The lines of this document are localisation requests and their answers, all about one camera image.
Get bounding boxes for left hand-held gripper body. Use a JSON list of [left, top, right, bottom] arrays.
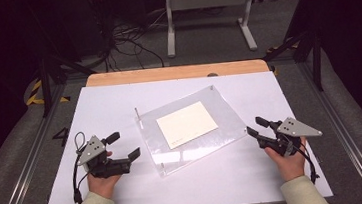
[[73, 131, 134, 181]]

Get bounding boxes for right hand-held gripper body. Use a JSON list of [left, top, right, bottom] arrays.
[[254, 114, 326, 160]]

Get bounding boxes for clear acrylic frame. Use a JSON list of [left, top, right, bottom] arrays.
[[131, 81, 253, 180]]

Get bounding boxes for person's left hand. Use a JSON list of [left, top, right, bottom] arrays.
[[83, 149, 125, 202]]

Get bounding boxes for person's right hand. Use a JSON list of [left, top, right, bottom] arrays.
[[262, 135, 311, 185]]

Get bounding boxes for white board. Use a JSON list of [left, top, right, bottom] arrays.
[[31, 63, 334, 204]]

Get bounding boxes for cream paper sheet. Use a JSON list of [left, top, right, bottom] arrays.
[[154, 99, 221, 151]]

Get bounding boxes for black metal stand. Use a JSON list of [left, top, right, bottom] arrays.
[[25, 0, 103, 119], [259, 29, 329, 98]]

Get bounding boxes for yellow black floor tape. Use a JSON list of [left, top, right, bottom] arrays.
[[265, 39, 301, 56]]

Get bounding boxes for wooden table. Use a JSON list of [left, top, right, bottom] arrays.
[[84, 56, 272, 90]]

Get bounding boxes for grey cord loop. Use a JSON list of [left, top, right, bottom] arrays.
[[72, 130, 89, 156]]

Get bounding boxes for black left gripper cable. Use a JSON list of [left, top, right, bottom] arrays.
[[69, 153, 94, 204]]

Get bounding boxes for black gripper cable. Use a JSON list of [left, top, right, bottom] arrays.
[[294, 141, 321, 186], [69, 153, 94, 204]]

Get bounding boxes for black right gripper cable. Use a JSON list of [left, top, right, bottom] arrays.
[[294, 141, 321, 186]]

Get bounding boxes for aluminium floor rail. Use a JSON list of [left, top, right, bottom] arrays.
[[295, 54, 362, 204], [0, 82, 79, 204]]

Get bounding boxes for bundle of black floor cables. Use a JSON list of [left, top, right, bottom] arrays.
[[98, 8, 167, 74]]

